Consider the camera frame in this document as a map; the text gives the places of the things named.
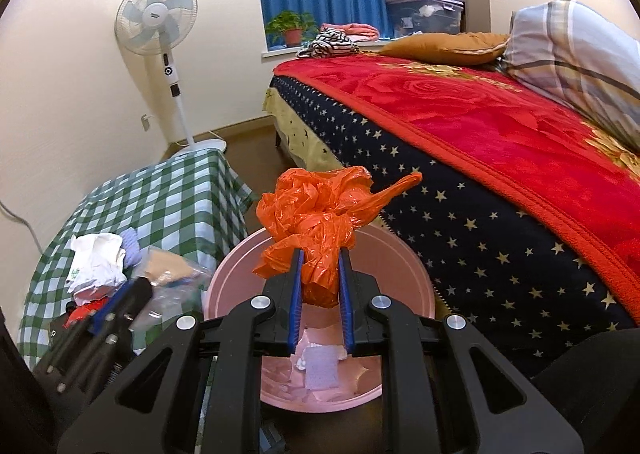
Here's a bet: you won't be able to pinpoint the pink folded clothes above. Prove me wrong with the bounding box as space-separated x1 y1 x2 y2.
321 23 380 42

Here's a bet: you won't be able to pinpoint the red floral blanket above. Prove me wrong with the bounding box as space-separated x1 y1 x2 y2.
264 55 639 324

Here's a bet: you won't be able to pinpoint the white standing fan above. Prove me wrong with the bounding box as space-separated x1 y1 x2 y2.
114 0 227 155

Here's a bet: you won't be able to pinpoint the white foam net sheet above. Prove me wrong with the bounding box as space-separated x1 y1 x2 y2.
305 347 340 390

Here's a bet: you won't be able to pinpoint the red plastic bag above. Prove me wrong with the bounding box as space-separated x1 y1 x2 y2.
64 297 108 329

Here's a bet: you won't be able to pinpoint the navy star bedsheet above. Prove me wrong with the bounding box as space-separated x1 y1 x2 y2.
268 75 636 376

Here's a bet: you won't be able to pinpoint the clear plastic bag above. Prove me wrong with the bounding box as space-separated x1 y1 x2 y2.
132 246 213 331

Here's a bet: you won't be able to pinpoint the orange plastic bag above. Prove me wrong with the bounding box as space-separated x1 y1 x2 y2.
253 166 422 308

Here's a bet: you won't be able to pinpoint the wall power plug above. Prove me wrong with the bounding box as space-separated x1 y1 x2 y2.
141 114 151 131

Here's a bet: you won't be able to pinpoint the zebra striped cloth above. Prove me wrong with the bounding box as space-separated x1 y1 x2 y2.
296 29 360 59

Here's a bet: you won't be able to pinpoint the lilac foam net sheet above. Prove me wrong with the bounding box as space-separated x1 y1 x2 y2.
120 228 142 269

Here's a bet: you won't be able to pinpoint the pink plastic basin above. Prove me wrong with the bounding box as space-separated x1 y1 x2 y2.
203 225 436 413

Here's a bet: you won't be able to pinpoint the grey wall cable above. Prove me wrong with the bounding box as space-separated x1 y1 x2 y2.
0 201 47 255

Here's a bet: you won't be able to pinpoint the potted green plant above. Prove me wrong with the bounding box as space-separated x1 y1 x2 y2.
265 10 318 47

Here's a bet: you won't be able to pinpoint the green checkered tablecloth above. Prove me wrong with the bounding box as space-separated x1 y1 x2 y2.
16 151 256 367

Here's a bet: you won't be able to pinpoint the clear storage box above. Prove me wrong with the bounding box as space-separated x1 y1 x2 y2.
386 0 464 37

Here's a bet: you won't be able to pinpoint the orange brown pillow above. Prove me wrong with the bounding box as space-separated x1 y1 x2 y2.
378 32 510 66

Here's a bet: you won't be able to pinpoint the plaid grey pillow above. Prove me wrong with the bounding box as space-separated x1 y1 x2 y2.
502 0 639 152

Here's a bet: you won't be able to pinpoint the white bag green print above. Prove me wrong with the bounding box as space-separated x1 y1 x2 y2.
65 233 126 306

